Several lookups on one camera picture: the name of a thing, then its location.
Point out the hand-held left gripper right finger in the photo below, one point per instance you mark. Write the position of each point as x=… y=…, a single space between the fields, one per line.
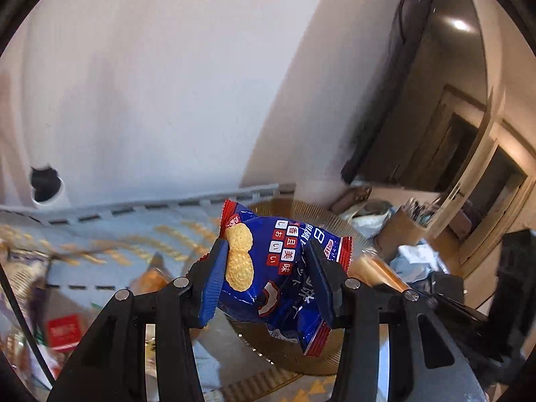
x=322 y=289

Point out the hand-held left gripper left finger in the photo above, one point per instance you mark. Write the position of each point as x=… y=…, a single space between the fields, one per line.
x=211 y=289

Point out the blue biscuit packet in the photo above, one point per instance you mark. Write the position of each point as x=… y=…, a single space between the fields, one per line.
x=276 y=268

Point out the clear pack of orange crackers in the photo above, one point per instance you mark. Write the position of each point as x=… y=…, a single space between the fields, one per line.
x=148 y=278

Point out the brown ribbed glass bowl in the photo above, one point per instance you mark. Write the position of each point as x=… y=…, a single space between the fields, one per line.
x=284 y=362

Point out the white crumpled bag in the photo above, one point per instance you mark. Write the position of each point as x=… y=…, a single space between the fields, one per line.
x=368 y=220

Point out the cardboard tube with pens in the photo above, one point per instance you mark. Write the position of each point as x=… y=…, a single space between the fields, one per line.
x=402 y=230

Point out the red bun packet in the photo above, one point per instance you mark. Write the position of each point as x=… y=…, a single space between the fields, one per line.
x=65 y=331

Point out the purple snack packet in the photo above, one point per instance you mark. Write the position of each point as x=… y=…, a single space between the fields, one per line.
x=25 y=270

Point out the black television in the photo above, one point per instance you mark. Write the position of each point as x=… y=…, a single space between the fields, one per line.
x=418 y=92

